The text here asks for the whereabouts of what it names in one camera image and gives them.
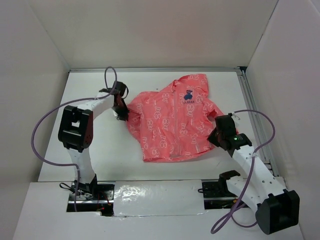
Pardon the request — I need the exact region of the pink jacket with white lining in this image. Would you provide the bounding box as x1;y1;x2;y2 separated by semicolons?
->
127;73;223;163

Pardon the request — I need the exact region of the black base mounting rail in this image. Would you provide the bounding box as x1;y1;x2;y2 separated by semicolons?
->
60;179;237;217

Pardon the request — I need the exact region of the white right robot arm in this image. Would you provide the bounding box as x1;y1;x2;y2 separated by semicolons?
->
207;112;300;235

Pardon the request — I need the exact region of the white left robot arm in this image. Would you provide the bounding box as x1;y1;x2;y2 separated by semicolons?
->
58;82;130;200

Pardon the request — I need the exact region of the aluminium frame rail back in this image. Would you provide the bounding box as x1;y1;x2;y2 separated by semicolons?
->
67;65;247;74

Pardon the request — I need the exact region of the aluminium frame rail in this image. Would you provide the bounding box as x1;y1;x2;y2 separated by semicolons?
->
237;66;280;177
67;65;247;74

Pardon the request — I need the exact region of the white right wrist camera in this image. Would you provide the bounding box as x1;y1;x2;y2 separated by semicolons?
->
228;112;241;128

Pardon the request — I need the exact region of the aluminium frame rail right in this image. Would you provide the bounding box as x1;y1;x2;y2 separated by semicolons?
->
237;66;280;177

